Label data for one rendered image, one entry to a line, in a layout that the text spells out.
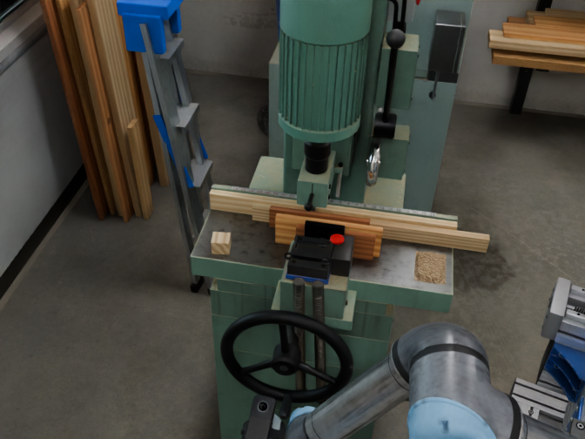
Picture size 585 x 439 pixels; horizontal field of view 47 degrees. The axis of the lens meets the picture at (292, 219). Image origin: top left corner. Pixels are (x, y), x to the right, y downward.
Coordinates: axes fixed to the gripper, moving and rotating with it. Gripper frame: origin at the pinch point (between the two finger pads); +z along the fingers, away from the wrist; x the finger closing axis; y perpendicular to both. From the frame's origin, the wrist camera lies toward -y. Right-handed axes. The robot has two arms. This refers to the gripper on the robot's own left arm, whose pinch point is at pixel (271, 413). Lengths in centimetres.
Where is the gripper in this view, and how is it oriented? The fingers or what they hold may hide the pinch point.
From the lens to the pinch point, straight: 154.4
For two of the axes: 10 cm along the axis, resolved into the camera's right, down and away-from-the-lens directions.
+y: -1.1, 9.8, 1.8
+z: 1.4, -1.6, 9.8
